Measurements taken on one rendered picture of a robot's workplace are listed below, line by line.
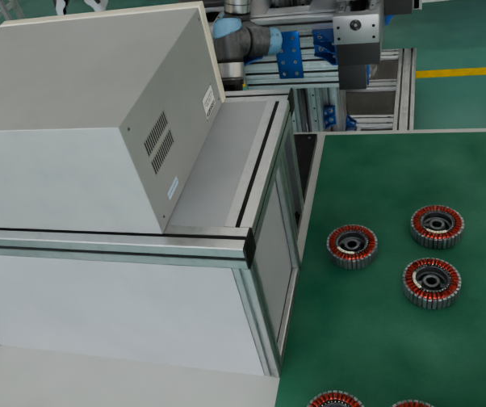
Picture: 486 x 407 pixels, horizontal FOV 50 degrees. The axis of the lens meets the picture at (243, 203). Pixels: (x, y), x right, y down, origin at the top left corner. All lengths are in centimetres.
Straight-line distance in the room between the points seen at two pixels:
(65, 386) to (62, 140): 59
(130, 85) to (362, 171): 80
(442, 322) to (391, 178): 44
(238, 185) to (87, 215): 25
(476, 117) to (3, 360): 243
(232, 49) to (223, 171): 55
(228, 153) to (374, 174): 57
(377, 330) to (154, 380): 46
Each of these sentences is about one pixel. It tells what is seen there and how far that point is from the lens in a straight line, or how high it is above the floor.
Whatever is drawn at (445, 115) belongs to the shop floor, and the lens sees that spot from 296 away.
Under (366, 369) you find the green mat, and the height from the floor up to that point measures 75.
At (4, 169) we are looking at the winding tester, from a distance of 86.
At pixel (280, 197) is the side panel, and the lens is 101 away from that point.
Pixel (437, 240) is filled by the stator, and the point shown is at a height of 78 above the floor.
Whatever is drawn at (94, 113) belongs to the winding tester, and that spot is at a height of 132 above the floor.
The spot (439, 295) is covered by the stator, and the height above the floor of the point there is 79.
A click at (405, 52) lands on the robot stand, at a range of 308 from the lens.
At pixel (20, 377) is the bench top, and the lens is 126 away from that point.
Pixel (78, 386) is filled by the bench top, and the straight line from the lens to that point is 117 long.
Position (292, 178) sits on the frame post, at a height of 89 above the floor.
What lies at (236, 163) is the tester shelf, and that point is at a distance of 91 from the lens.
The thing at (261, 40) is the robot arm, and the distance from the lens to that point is 144.
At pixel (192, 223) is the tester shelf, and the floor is 111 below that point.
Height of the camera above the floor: 166
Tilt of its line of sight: 41 degrees down
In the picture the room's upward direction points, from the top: 14 degrees counter-clockwise
